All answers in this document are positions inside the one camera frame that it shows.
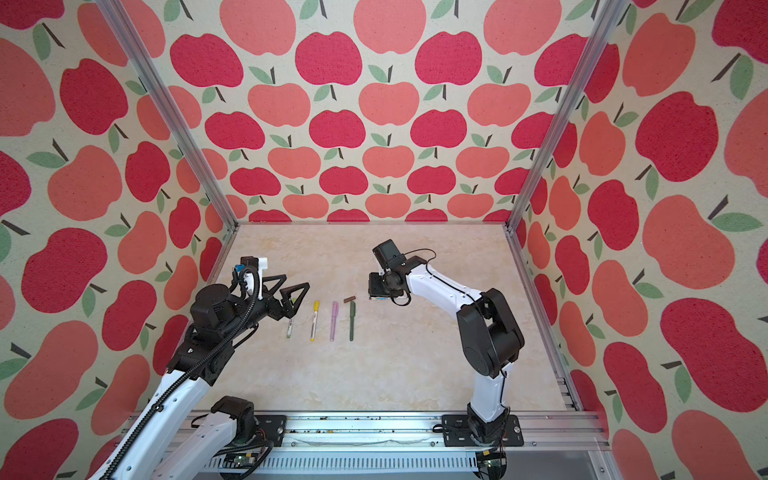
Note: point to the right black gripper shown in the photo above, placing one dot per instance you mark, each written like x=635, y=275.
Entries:
x=372, y=289

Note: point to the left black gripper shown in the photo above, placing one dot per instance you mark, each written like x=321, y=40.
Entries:
x=286, y=309

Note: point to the yellow-tipped white pen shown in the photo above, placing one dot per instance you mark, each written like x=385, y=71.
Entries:
x=314, y=322

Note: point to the dark green pen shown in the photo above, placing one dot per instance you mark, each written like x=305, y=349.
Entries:
x=352, y=316

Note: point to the pink pen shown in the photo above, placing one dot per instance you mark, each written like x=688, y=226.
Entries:
x=334, y=317

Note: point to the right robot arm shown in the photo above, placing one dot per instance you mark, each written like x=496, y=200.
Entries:
x=491, y=339

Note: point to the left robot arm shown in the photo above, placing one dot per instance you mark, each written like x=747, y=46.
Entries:
x=224, y=317

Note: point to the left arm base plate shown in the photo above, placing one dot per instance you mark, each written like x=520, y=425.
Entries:
x=253, y=429

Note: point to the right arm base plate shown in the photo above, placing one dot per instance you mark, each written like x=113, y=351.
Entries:
x=470, y=431

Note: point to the aluminium front rail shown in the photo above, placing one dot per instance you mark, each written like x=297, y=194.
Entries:
x=325, y=445

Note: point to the right aluminium corner post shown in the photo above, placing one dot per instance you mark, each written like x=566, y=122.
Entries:
x=604, y=26

